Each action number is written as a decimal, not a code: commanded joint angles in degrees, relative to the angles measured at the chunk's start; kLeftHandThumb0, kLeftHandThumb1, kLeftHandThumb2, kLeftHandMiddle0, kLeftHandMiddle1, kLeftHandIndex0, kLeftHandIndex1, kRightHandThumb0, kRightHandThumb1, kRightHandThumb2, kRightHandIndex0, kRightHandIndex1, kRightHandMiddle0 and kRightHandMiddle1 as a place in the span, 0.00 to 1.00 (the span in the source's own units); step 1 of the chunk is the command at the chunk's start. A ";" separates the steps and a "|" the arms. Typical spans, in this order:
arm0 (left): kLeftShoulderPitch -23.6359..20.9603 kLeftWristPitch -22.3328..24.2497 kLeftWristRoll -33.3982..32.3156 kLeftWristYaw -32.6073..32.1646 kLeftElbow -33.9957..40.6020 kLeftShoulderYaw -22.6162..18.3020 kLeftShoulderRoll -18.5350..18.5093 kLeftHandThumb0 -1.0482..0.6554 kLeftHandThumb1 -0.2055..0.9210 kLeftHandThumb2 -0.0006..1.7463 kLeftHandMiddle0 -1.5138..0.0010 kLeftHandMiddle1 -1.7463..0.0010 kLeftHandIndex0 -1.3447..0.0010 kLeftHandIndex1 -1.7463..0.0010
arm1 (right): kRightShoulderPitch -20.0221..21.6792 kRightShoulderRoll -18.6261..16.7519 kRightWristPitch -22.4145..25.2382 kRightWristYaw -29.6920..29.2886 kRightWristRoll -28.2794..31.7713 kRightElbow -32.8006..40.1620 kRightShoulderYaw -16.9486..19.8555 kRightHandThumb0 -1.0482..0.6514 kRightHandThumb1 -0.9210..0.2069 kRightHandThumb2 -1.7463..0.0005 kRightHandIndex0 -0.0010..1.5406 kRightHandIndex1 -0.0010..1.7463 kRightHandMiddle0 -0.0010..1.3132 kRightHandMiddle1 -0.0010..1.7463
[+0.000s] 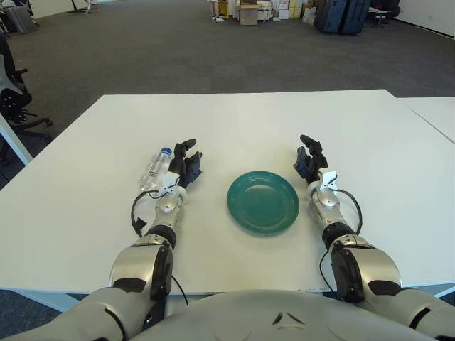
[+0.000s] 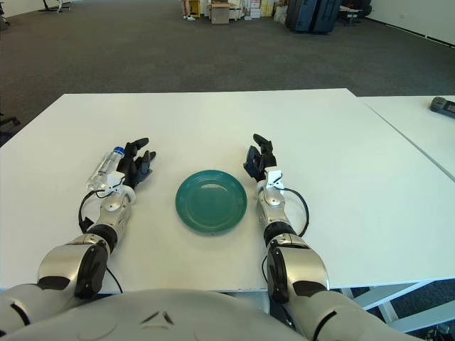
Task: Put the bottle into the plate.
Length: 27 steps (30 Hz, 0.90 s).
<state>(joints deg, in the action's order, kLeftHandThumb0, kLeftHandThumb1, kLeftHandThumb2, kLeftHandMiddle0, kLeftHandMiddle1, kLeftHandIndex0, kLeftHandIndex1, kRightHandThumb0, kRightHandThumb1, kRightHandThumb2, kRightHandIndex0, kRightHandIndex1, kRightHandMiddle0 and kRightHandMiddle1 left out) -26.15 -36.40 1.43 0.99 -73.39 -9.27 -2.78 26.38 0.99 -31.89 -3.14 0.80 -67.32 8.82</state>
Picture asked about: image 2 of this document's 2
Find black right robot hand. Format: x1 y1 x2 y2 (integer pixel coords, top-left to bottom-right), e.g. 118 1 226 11
243 133 278 183

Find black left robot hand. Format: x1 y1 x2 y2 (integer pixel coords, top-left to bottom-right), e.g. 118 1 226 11
117 136 157 189

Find clear bottle with blue cap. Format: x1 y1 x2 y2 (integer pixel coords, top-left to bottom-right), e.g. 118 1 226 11
86 146 125 191

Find green round plate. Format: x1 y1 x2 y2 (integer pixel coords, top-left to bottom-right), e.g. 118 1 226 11
175 170 248 235

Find black office chair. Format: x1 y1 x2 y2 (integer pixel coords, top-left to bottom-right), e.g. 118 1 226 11
0 112 21 135

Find black suitcase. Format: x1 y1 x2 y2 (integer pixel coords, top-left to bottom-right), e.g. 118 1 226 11
286 0 301 32

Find blue suitcase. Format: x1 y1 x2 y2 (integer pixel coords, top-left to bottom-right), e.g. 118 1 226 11
294 0 319 34

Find brown cardboard box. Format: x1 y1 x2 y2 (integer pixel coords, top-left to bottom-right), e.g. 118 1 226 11
210 3 230 25

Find stack of white boxes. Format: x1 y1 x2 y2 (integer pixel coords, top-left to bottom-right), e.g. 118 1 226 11
229 0 266 21

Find grey robot torso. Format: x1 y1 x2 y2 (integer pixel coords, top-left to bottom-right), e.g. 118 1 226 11
0 289 314 341

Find navy suitcase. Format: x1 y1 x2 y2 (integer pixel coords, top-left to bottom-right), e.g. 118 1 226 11
312 0 342 36

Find person legs with white shoes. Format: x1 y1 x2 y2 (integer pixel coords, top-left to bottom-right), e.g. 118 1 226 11
181 0 197 22

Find black stand base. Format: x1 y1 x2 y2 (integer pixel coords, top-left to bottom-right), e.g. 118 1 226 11
38 0 72 13

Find black handheld device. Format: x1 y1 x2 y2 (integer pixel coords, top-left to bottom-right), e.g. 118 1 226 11
429 96 455 119

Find black wrist cable with connector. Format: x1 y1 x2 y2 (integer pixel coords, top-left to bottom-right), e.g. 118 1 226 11
280 187 309 238
77 188 111 232

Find thin black elbow cable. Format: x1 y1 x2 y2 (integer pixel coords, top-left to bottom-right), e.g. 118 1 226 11
261 254 273 285
105 266 124 295

